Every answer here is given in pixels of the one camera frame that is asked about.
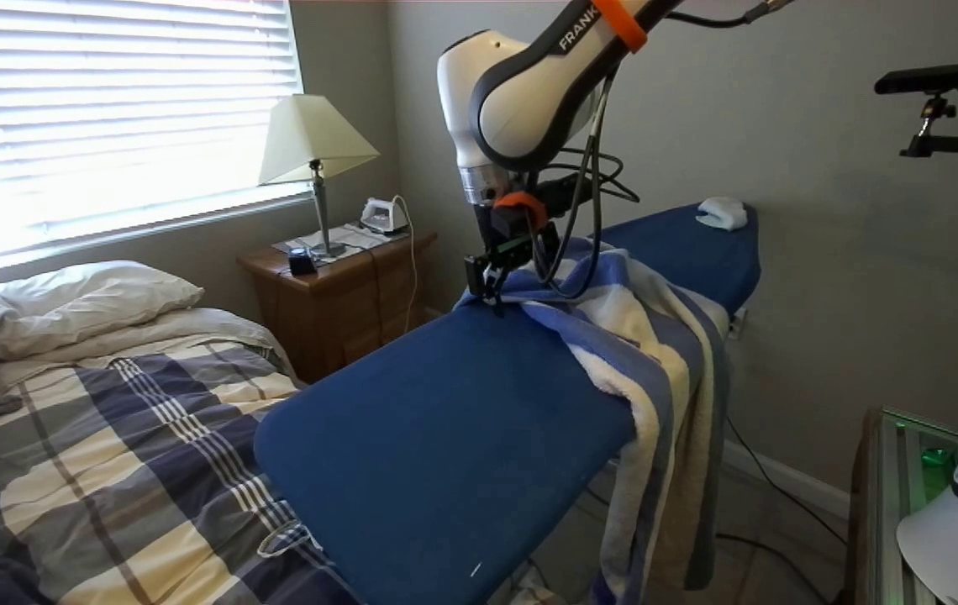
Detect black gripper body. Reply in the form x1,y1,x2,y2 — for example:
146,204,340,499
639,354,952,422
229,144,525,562
478,207,563,280

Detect blue white striped towel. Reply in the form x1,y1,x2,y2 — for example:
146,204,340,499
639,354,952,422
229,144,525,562
489,240,733,605

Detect white clothes iron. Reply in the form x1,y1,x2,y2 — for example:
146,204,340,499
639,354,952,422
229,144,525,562
355,196,415,240

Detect white papers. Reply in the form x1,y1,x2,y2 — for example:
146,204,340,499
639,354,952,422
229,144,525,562
274,219,395,264

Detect wooden nightstand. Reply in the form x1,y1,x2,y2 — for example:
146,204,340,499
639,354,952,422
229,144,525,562
234,229,437,386

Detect blue ironing board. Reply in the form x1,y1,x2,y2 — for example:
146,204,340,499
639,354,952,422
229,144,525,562
251,198,763,605

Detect small dark clock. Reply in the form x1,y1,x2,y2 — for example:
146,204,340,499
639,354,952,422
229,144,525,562
286,245,322,283

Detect small white object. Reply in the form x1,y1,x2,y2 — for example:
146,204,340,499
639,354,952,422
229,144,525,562
693,196,751,234

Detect white shade table lamp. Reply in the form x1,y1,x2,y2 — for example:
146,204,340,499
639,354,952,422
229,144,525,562
255,91,383,257

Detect plaid bed comforter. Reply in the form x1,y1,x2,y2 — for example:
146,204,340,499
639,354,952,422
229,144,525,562
0,324,359,605

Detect white pillow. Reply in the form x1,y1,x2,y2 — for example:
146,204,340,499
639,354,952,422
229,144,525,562
0,257,209,363

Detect white window blinds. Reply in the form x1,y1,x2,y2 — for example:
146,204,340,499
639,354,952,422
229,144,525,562
0,0,310,274

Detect robot mounting platform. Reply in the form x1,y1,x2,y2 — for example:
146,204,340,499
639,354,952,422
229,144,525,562
850,406,958,605

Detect black wrist cable bundle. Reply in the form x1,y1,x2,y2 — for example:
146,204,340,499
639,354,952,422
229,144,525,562
533,64,645,305

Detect black floor cable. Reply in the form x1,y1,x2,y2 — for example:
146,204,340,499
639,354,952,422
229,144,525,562
719,417,854,605

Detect black camera on mount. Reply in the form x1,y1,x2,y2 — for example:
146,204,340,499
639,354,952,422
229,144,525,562
873,58,958,98

